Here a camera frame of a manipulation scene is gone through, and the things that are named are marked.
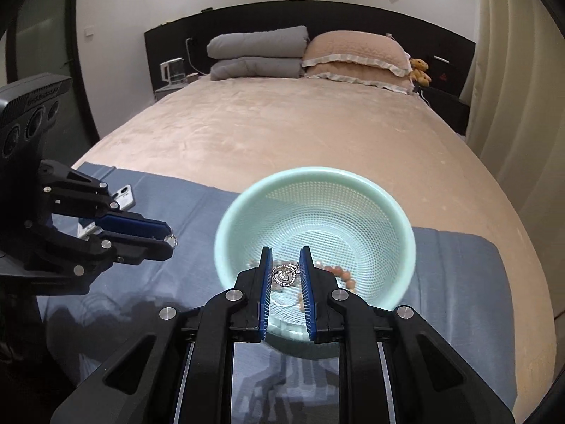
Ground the peach bead bracelet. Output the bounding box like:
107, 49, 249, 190
315, 261, 359, 295

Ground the white phone with case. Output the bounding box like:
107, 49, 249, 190
77, 185, 136, 239

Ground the blue grey cloth mat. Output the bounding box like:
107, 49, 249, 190
36, 161, 517, 424

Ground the beige bed blanket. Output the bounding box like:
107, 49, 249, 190
84, 78, 557, 422

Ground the mint green plastic basket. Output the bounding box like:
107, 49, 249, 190
213, 165, 417, 361

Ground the white bedside kettle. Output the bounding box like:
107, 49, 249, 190
160, 58, 186, 85

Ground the grey folded duvet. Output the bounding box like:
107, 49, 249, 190
207, 26, 309, 81

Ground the lower pink frilled pillow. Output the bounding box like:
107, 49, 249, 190
304, 62, 414, 94

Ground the pink frilled pillow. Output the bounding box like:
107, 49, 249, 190
304, 62, 414, 94
302, 31, 412, 78

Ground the cream curtain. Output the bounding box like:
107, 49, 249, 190
458, 0, 565, 248

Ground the brown teddy bear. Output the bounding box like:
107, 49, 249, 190
410, 58, 432, 87

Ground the black headboard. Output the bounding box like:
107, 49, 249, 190
144, 0, 475, 135

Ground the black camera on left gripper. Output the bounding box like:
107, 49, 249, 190
1, 73, 73, 170

